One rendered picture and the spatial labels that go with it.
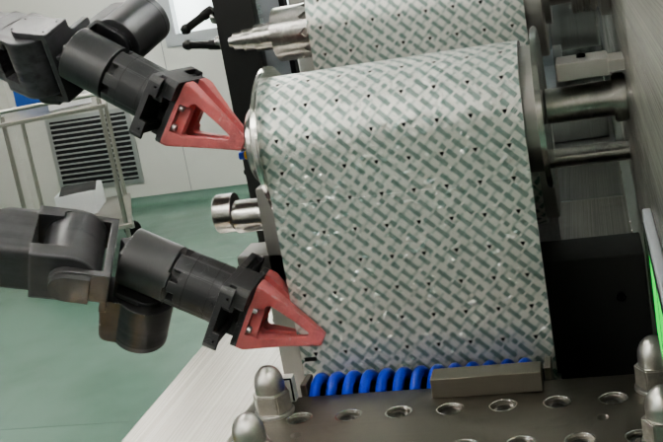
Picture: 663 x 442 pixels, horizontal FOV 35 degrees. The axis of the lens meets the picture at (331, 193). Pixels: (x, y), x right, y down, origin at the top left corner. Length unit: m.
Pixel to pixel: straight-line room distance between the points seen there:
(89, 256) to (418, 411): 0.33
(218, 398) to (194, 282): 0.40
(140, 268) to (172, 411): 0.39
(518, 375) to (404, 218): 0.17
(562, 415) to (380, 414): 0.16
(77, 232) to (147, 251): 0.07
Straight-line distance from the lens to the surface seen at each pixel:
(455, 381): 0.93
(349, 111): 0.94
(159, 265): 1.00
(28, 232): 1.01
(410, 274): 0.96
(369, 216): 0.95
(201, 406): 1.35
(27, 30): 1.13
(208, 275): 0.99
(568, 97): 0.96
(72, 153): 7.38
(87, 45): 1.09
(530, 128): 0.92
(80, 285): 0.99
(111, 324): 1.07
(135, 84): 1.06
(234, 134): 1.04
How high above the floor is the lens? 1.41
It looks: 13 degrees down
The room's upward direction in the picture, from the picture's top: 10 degrees counter-clockwise
